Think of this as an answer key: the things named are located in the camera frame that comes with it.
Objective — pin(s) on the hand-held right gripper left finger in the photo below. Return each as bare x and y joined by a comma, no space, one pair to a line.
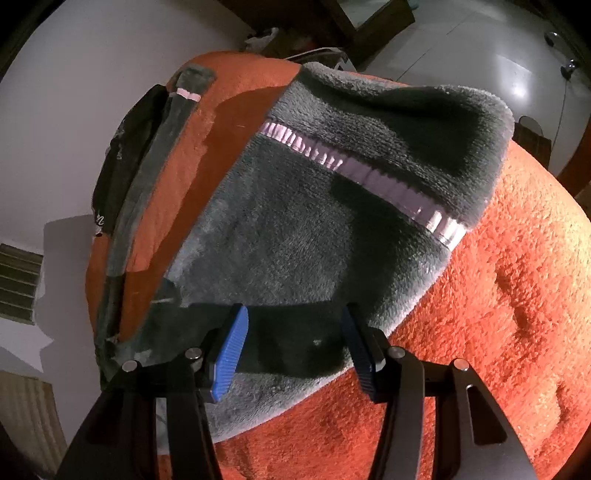
231,350

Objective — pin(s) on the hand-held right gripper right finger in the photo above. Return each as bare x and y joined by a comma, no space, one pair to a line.
362,355

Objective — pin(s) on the grey fleece garment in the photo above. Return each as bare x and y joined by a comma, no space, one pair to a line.
277,230

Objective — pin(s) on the orange fleece blanket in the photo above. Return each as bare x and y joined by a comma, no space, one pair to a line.
508,300

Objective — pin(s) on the beige curtain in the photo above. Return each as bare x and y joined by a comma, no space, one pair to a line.
27,415

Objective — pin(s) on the black t-shirt white print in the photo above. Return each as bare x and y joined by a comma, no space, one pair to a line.
124,152

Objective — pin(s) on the crumpled white cloth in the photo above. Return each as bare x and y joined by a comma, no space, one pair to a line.
263,39

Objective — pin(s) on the wooden framed mirror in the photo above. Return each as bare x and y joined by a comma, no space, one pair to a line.
392,23

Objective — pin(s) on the dark wooden wardrobe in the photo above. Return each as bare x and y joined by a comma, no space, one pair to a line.
295,18

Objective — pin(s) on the small metal floor object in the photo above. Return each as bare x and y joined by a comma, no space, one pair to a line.
569,69
549,37

